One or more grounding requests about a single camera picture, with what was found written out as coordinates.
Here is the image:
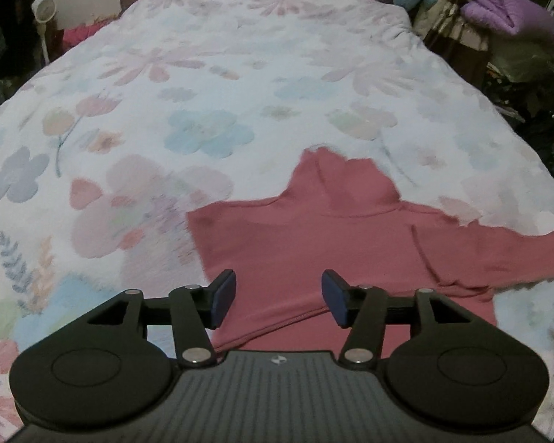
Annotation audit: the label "purple quilted blanket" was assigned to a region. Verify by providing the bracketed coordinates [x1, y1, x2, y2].
[459, 0, 554, 47]

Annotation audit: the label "brown and cream clothes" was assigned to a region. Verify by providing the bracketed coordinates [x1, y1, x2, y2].
[415, 0, 490, 88]

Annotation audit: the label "small white fan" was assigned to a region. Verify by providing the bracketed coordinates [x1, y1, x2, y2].
[31, 0, 56, 68]

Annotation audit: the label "magenta cloth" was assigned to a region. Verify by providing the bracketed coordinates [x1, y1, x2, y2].
[62, 18, 121, 51]

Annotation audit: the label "pink turtleneck shirt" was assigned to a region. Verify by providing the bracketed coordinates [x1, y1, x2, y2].
[186, 147, 554, 361]

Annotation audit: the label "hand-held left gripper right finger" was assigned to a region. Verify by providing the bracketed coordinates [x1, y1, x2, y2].
[321, 269, 469, 370]

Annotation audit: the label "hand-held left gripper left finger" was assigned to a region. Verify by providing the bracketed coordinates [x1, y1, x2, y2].
[87, 269, 237, 370]

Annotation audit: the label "floral bed blanket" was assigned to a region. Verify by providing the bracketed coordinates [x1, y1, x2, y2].
[0, 0, 554, 439]

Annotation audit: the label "green plastic bag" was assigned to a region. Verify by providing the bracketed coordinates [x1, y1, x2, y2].
[489, 37, 554, 84]

